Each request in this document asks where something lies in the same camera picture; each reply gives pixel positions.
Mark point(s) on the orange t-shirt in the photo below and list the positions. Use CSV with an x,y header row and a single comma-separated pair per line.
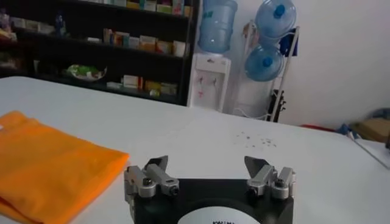
x,y
51,170

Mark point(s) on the large white table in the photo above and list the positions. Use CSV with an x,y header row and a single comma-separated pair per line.
x,y
304,170

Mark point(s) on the blue water jug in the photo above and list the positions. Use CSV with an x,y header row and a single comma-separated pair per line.
x,y
275,18
217,27
263,64

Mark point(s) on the orange white medicine box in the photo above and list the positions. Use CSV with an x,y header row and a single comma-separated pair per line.
x,y
121,39

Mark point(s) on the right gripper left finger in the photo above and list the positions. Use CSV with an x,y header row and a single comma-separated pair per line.
x,y
160,179

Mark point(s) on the tall pink carton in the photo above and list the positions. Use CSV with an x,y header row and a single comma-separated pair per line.
x,y
178,7

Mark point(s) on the black folded tripod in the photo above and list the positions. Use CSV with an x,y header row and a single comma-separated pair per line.
x,y
275,105

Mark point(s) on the white paper cup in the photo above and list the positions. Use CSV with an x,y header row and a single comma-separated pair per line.
x,y
179,48

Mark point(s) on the open red-rimmed cardboard box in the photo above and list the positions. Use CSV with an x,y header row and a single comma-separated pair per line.
x,y
317,128

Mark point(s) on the orange green medicine box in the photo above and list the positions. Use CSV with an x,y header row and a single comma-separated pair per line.
x,y
164,47

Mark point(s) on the flat white medicine box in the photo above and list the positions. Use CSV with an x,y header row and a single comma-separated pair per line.
x,y
114,85

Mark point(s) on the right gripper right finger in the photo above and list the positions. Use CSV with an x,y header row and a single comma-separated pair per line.
x,y
265,179

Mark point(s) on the dark blue hanging cloth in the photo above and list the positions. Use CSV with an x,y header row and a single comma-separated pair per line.
x,y
289,42

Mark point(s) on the white metal jug rack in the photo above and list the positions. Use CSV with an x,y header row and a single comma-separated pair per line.
x,y
281,88

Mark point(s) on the tan cardboard box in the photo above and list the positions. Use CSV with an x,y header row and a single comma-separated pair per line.
x,y
371,129

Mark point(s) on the blue drink bottle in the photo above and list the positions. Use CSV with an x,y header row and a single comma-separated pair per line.
x,y
60,24

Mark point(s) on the small green medicine box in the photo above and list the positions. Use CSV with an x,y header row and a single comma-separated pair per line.
x,y
154,93

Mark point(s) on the white water dispenser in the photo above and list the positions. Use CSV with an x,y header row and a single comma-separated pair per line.
x,y
208,82

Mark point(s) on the yellow orange medicine box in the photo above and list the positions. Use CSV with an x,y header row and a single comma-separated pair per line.
x,y
148,43

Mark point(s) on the blue and white bag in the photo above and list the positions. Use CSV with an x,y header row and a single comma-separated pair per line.
x,y
347,131

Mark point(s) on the green yellow medicine box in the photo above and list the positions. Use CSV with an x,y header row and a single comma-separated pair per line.
x,y
152,86

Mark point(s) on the bowl of green packets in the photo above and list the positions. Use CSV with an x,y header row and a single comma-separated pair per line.
x,y
86,72

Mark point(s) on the black shelving unit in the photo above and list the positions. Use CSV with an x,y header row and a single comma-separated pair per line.
x,y
76,58

